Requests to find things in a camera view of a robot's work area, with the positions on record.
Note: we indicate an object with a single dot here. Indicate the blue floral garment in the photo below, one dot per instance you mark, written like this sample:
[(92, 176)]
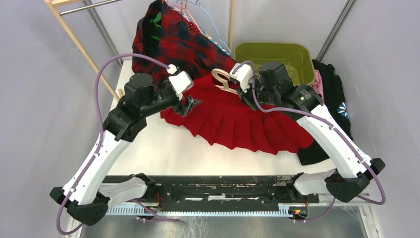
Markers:
[(217, 44)]

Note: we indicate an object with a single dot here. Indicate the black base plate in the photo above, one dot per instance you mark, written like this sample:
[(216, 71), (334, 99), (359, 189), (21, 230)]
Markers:
[(223, 193)]

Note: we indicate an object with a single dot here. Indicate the pink hanger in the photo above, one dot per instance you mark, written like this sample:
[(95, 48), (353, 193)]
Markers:
[(181, 6)]

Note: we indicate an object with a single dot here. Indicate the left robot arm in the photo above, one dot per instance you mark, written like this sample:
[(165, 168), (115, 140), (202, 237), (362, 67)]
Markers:
[(84, 197)]

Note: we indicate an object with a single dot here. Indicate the green hanger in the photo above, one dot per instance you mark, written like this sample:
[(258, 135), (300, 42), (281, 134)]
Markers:
[(156, 27)]

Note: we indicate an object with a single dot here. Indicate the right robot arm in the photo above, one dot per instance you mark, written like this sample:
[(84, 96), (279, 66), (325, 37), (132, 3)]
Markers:
[(354, 170)]

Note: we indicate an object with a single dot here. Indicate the green plastic basket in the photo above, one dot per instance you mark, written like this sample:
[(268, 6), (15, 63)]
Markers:
[(297, 58)]

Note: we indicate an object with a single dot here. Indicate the wooden clothes rack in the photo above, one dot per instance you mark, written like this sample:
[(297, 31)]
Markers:
[(88, 5)]

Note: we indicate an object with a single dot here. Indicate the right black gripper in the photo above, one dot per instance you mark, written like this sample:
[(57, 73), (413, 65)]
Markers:
[(247, 97)]

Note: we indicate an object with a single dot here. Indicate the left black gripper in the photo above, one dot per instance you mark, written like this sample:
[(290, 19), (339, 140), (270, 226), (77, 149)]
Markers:
[(190, 103)]

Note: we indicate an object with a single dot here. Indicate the red plaid shirt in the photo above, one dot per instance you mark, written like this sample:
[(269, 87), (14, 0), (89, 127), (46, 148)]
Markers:
[(178, 45)]

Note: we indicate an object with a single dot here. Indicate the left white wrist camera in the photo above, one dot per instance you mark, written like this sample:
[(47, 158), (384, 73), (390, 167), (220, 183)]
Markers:
[(180, 80)]

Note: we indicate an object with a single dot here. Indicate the red polka dot garment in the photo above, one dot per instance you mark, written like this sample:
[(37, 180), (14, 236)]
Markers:
[(192, 25)]

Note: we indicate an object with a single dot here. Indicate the pink cloth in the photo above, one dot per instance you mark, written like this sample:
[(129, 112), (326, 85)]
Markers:
[(317, 85)]

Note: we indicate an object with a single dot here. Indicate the wooden hanger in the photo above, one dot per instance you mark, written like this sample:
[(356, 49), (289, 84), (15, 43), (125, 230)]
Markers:
[(228, 84)]

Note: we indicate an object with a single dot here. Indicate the red pleated skirt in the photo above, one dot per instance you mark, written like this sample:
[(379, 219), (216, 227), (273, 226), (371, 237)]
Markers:
[(222, 119)]

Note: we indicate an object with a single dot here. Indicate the blue wire hanger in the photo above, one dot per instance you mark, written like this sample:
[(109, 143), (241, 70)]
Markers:
[(207, 23)]

